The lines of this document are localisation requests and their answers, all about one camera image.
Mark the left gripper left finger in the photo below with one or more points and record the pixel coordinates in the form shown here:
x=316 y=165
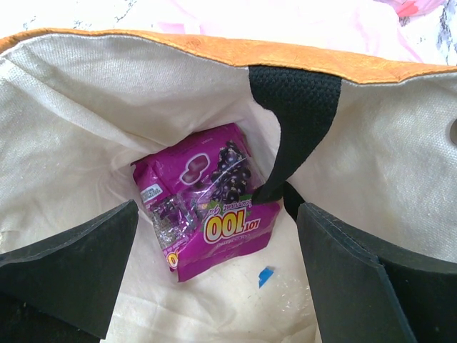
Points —
x=64 y=288

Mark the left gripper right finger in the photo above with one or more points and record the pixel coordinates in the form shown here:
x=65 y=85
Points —
x=366 y=289

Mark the yellow Trader Joe's tote bag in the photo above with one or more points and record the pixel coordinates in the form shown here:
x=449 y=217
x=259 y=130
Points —
x=365 y=139

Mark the purple grape candy packet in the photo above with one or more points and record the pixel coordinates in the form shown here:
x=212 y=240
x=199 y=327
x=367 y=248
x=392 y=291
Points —
x=198 y=196

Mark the pink plastic grocery bag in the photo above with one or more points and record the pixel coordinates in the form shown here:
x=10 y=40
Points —
x=418 y=31

